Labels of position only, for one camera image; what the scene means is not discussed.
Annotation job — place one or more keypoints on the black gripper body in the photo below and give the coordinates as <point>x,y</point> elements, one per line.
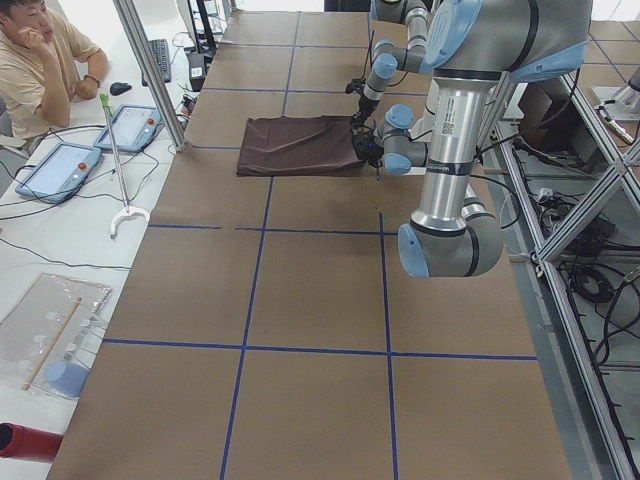
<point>365,106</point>
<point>361,146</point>

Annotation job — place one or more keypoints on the brown t-shirt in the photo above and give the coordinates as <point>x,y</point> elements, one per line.
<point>291,146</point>

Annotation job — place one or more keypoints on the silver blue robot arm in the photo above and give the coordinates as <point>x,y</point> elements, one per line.
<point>384,58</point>
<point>466,47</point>

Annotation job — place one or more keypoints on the black box with label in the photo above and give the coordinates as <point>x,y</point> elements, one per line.
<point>197,71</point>

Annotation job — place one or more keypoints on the black keyboard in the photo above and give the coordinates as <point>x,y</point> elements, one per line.
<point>161,55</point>

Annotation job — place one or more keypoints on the far blue teach pendant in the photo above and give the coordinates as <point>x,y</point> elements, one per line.
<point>134,126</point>

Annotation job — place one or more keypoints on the blue teach pendant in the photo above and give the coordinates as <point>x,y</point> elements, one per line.
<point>60,174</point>
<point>134,126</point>

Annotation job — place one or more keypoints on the green white reacher grabber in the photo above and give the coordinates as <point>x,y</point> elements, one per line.
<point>128,211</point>

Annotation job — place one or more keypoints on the black computer mouse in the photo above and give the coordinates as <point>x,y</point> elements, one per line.
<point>119,88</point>

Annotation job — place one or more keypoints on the near blue teach pendant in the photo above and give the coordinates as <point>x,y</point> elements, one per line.
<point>60,174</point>

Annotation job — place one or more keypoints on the seated person beige shirt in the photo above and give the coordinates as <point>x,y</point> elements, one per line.
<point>46,62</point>

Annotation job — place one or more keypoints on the clear plastic bag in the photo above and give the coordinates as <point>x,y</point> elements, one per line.
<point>58,318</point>

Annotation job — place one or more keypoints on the blue plastic cup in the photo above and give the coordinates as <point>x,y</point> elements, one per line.
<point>67,377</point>

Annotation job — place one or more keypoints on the red cylinder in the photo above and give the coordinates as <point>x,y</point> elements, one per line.
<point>29,444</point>

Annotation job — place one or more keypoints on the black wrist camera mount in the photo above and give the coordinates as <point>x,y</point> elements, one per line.
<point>355,86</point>

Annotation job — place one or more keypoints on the aluminium frame post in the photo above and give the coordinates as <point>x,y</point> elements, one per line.
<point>138,41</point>

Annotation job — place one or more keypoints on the aluminium table frame rail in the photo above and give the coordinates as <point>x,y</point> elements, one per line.
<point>572,186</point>

